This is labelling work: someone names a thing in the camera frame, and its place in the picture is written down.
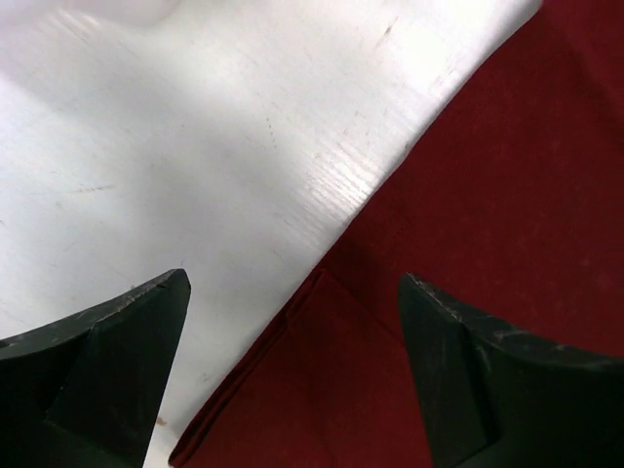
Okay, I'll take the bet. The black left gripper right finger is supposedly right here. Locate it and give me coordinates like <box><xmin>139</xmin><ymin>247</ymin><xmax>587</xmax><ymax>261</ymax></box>
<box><xmin>398</xmin><ymin>273</ymin><xmax>623</xmax><ymax>467</ymax></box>

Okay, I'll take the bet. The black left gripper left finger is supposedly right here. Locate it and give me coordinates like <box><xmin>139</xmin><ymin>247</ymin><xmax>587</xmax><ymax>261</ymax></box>
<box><xmin>1</xmin><ymin>269</ymin><xmax>191</xmax><ymax>467</ymax></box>

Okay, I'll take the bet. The dark red t shirt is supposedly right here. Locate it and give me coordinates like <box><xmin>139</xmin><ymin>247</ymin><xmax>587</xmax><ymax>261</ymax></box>
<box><xmin>169</xmin><ymin>1</ymin><xmax>623</xmax><ymax>467</ymax></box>

